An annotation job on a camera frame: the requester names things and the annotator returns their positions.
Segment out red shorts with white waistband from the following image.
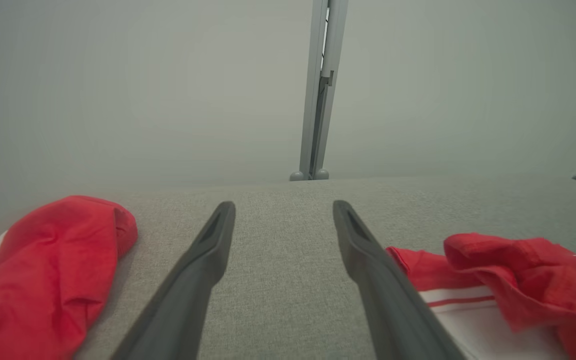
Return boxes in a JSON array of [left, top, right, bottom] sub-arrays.
[[0, 195, 139, 360]]

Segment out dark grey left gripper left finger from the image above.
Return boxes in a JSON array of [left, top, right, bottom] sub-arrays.
[[110, 201, 237, 360]]

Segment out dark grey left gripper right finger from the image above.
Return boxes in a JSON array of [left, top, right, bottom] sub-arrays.
[[332, 200, 469, 360]]

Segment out grey partition post with feet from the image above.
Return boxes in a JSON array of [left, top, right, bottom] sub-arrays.
[[289, 0, 350, 182]]

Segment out red jersey with white striped trim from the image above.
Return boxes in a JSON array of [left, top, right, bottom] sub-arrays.
[[385, 232, 576, 360]]

